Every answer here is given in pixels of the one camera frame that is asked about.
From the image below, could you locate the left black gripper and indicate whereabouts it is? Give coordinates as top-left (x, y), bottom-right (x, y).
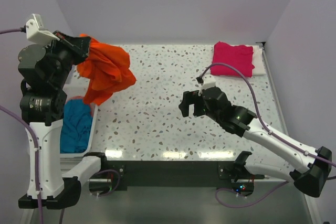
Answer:
top-left (44, 29), bottom-right (91, 87)

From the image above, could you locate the orange t-shirt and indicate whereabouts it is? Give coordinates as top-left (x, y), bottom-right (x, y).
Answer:
top-left (77, 38), bottom-right (136, 105)

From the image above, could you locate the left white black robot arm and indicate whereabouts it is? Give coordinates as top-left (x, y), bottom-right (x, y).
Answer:
top-left (18, 31), bottom-right (109, 210)

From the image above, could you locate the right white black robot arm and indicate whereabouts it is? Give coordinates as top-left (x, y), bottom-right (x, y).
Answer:
top-left (178, 86), bottom-right (332, 198)

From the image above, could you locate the white plastic laundry basket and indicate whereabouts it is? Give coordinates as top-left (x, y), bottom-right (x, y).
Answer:
top-left (60, 69), bottom-right (98, 158)

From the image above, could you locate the pink garment in basket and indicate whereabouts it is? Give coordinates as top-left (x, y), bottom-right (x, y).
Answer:
top-left (67, 95), bottom-right (83, 101)

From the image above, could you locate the folded magenta t-shirt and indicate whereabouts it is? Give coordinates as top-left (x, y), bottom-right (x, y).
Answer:
top-left (212, 42), bottom-right (255, 78)

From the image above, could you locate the blue t-shirt in basket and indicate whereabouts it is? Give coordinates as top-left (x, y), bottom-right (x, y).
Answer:
top-left (60, 100), bottom-right (93, 154)

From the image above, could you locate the folded white t-shirt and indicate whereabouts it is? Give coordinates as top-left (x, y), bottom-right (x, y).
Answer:
top-left (252, 45), bottom-right (266, 76)

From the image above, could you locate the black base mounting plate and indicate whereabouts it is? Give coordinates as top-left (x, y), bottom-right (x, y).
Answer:
top-left (90, 161), bottom-right (265, 193)

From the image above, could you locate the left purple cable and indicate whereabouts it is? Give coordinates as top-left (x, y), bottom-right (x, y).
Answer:
top-left (0, 26), bottom-right (65, 224)

